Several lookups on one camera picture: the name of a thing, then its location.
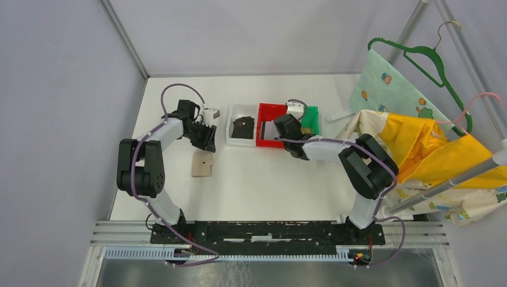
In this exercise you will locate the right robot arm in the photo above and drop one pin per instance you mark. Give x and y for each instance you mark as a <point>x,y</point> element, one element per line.
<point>370,169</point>

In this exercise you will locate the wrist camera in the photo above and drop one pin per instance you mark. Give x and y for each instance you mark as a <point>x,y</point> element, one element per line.
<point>295,108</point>
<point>210,114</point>

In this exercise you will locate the cream cartoon print cloth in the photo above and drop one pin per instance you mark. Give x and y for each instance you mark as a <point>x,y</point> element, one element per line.
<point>463,204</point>

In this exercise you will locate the metal clothes rail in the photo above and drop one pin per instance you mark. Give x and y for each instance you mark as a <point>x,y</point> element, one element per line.
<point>496,160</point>

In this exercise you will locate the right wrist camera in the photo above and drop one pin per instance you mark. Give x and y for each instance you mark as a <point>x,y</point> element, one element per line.
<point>295,108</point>

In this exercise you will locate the yellow cloth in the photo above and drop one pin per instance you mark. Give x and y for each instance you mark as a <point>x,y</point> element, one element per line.
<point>422,152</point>

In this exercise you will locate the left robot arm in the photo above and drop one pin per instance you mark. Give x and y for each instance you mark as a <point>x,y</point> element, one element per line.
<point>140,166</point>

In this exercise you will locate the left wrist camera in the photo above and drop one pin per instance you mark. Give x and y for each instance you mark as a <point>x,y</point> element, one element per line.
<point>210,114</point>

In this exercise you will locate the aluminium rail frame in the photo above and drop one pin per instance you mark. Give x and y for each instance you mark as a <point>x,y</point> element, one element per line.
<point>134,233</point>

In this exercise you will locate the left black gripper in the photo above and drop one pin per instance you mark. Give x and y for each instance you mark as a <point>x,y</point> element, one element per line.
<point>208,142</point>

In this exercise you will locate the red plastic bin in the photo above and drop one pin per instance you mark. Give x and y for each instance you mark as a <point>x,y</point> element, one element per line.
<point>268,112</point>

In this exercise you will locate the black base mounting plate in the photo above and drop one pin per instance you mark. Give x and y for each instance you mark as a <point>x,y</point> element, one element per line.
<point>278,237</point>

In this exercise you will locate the green plastic bin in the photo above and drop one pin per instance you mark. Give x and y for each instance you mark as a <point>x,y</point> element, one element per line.
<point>310,122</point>

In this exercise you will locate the white plastic bin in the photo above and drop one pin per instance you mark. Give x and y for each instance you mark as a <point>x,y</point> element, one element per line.
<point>235,111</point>

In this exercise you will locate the white cards stack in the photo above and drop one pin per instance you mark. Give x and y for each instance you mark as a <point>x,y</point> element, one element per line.
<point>269,131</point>

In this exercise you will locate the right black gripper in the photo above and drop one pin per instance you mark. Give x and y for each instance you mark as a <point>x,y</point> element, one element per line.
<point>297,122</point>

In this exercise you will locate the black VIP cards stack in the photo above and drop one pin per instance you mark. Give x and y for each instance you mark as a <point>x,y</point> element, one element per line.
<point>243,128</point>

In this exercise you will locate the light green cartoon cloth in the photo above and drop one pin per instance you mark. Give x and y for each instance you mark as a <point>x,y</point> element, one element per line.
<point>382,88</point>

